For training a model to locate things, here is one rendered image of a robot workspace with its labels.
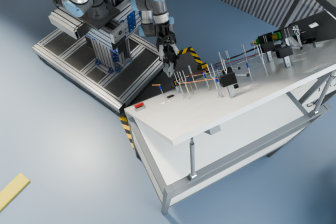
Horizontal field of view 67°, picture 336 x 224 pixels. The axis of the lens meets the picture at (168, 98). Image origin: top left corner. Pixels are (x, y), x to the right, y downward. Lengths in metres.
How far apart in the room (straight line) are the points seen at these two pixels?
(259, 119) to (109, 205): 1.44
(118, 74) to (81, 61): 0.44
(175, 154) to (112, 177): 0.96
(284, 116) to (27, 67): 2.72
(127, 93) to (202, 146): 1.12
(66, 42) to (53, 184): 1.51
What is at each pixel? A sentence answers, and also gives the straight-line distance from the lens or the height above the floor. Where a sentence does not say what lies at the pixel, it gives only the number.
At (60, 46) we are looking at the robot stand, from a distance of 3.11.
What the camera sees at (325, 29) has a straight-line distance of 2.18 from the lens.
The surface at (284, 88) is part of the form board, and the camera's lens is 0.93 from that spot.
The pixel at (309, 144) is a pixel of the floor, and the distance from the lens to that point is 2.97.
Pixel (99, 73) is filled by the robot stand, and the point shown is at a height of 0.21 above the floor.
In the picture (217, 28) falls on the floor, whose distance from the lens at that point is 3.53.
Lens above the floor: 2.38
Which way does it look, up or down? 59 degrees down
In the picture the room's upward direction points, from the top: 4 degrees clockwise
